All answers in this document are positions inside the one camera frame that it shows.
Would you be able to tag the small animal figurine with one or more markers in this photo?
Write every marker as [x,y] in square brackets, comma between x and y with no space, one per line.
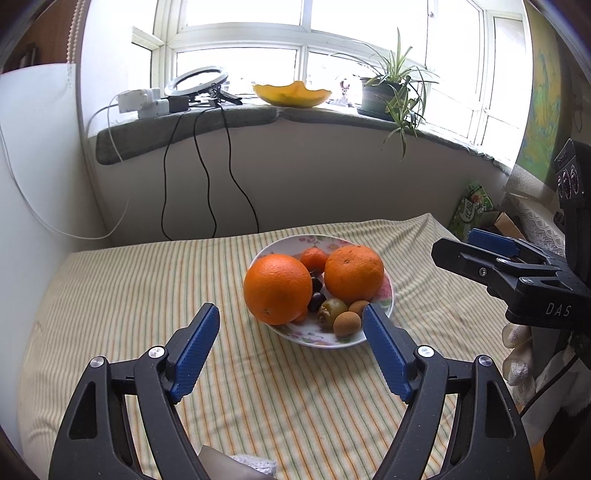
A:
[344,92]

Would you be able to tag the yellow bowl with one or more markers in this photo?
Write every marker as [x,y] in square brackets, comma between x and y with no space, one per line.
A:
[291,94]

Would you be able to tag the wall map poster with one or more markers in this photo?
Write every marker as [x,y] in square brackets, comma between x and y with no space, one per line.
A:
[540,115]

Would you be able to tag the brown wooden cabinet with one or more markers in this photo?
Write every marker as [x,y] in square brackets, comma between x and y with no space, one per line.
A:
[32,32]

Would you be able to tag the striped tablecloth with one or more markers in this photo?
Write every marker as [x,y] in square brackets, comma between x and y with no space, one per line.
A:
[138,286]

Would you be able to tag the green kiwi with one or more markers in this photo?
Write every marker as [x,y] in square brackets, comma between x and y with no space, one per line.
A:
[331,313]

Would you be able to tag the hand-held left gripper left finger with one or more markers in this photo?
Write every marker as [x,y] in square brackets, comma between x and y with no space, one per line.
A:
[194,353]

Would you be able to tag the tangerine with stem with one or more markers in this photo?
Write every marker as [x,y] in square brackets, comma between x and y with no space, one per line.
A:
[301,317]

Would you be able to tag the small brown fruit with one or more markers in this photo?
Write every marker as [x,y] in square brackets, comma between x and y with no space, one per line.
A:
[359,307]

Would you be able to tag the floral white plate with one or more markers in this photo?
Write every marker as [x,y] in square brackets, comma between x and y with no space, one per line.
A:
[304,336]

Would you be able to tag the person's right hand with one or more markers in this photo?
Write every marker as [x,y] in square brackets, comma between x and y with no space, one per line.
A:
[519,369]

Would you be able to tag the white board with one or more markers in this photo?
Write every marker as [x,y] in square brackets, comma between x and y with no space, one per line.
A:
[37,175]

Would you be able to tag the white lace cloth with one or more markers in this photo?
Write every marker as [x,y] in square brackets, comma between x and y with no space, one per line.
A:
[535,217]

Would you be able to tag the open cardboard box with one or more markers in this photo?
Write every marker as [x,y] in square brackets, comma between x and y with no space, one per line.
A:
[508,226]

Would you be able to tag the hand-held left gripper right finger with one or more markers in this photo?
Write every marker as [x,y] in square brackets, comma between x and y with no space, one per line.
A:
[385,353]

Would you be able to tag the white charger block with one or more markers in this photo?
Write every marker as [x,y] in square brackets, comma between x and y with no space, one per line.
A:
[157,110]

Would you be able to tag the potted spider plant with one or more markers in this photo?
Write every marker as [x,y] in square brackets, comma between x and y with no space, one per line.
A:
[378,99]

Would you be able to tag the white window frame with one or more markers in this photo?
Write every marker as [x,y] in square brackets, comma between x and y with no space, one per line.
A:
[302,39]

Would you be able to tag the smooth orange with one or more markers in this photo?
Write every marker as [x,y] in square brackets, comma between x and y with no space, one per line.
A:
[277,288]

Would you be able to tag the green snack bag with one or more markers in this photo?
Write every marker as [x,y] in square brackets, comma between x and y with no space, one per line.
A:
[471,207]

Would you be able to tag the black power adapter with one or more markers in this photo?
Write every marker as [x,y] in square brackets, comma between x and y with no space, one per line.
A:
[178,104]

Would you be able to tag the dimpled orange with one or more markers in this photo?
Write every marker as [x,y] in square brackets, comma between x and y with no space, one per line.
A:
[354,272]

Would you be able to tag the brown kiwi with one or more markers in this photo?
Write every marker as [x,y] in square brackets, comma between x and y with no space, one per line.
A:
[346,324]

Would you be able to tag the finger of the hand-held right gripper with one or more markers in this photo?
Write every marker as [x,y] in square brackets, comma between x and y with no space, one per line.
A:
[466,263]
[489,240]

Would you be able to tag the dark plum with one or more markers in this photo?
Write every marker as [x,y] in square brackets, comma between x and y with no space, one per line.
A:
[315,302]
[316,284]

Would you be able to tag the small tangerine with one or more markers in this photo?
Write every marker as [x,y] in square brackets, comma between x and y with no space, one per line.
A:
[314,259]

